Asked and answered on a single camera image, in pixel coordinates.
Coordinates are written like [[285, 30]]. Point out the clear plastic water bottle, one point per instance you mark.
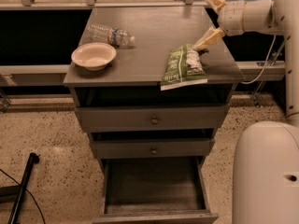
[[112, 35]]

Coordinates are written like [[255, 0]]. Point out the grey top drawer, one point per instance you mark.
[[141, 118]]

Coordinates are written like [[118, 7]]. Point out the grey open bottom drawer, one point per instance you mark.
[[154, 191]]

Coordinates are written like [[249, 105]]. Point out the metal railing frame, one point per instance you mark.
[[38, 35]]

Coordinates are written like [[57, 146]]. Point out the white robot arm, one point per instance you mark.
[[266, 162]]

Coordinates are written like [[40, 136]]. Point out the green jalapeno chip bag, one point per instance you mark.
[[183, 69]]

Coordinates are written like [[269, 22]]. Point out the white paper bowl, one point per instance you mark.
[[93, 56]]

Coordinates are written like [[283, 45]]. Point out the black stand leg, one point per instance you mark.
[[15, 193]]

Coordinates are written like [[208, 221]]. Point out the grey middle drawer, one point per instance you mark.
[[118, 149]]

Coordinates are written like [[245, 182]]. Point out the grey wooden drawer cabinet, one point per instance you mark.
[[133, 78]]

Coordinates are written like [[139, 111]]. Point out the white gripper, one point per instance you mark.
[[231, 17]]

